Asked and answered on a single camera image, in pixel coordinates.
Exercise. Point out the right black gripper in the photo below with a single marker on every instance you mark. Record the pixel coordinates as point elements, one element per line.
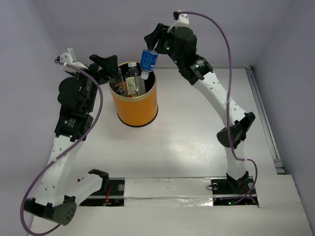
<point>159,35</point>

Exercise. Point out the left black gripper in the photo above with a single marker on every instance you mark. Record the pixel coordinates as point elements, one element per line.
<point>96,68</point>

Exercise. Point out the blue label bottle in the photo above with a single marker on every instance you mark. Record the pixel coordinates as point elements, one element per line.
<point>147,63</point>

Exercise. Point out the clear unlabelled bottle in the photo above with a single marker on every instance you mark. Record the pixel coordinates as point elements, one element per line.
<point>117,84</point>

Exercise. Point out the apple juice label bottle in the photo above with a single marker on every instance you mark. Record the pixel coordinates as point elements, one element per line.
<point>135,85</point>

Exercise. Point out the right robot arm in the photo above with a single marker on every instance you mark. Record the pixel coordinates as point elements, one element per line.
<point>179,43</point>

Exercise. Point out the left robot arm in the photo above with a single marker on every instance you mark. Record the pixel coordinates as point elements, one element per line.
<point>55,199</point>

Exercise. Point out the orange cylindrical bin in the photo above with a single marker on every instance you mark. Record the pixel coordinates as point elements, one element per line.
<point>137,111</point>

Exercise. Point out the silver foil tape strip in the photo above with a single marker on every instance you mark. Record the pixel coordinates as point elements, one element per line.
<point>168,192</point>

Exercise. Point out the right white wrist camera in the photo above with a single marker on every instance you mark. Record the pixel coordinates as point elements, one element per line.
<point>182,20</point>

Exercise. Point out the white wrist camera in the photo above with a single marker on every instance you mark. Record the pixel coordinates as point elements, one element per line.
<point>182,20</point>
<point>69,58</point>

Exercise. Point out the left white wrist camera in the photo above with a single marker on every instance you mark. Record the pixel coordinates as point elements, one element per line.
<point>69,58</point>

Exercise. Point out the aluminium rail at right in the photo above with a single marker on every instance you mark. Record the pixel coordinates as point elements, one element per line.
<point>265,123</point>

